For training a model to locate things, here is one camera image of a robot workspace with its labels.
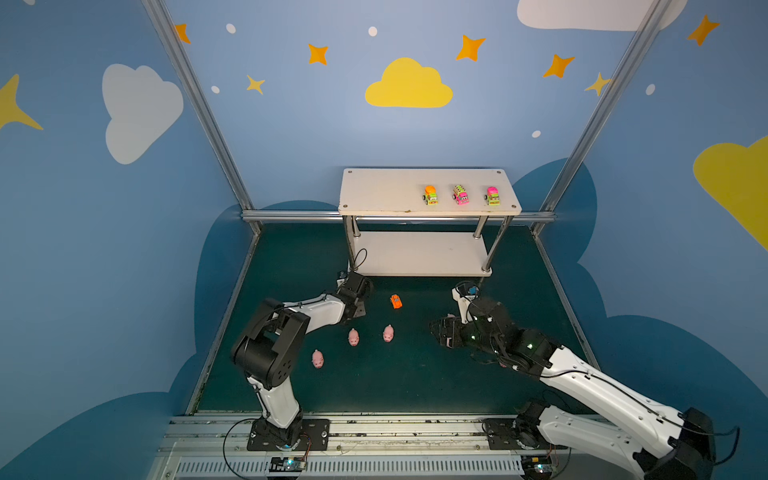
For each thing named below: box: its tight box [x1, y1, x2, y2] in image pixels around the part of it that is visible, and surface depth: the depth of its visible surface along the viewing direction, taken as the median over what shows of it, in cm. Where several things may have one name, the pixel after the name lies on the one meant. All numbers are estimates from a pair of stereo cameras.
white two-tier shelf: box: [338, 168, 523, 277], surface depth 86 cm
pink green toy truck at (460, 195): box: [452, 184, 470, 205], surface depth 81 cm
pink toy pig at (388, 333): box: [383, 324, 395, 343], surface depth 92 cm
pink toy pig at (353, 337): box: [348, 328, 360, 347], surface depth 92 cm
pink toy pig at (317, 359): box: [311, 349, 324, 369], surface depth 87 cm
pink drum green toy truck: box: [484, 186, 500, 206], surface depth 80 cm
